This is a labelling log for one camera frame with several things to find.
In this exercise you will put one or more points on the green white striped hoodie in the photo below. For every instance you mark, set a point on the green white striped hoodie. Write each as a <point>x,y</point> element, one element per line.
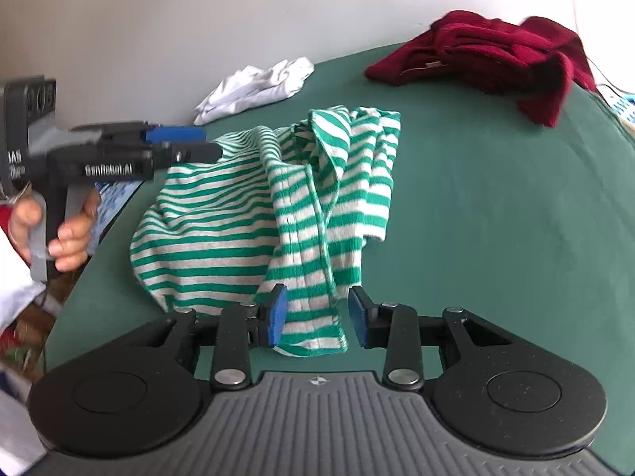
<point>213,238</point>

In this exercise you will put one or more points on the green bed sheet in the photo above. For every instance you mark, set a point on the green bed sheet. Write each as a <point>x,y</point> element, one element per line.
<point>496,233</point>

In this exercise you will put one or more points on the white garment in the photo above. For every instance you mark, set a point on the white garment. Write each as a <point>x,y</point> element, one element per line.
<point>258,87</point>

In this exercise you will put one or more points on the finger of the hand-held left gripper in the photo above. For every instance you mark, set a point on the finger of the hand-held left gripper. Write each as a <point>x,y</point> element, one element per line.
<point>198,151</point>
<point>178,134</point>

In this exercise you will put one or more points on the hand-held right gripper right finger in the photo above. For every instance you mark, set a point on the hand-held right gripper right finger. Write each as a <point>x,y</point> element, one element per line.
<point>358,315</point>

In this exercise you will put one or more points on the light blue patterned towel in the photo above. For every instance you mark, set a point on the light blue patterned towel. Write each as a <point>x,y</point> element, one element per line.
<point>114,198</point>

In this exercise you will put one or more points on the person's left hand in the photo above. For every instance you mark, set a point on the person's left hand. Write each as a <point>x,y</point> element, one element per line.
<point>74,238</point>

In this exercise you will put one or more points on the dark red garment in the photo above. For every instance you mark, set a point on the dark red garment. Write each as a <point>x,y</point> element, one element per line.
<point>486,54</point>

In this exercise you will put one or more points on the white cloth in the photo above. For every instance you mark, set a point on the white cloth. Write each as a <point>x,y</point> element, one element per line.
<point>17,431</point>

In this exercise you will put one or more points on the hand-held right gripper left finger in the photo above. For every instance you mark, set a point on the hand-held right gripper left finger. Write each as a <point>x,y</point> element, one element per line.
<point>278,315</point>

